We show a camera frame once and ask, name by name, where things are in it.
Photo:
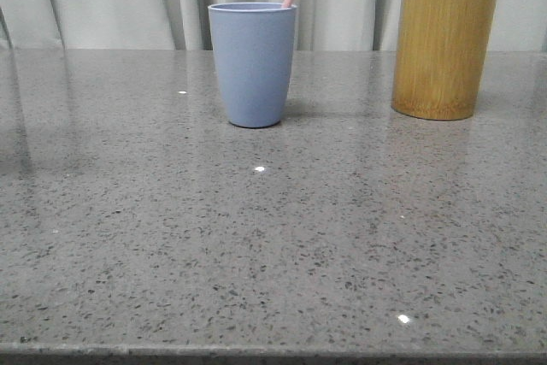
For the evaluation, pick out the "blue plastic cup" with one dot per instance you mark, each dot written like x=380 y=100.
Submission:
x=253 y=47

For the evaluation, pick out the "bamboo wooden cup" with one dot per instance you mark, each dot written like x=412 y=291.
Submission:
x=441 y=49

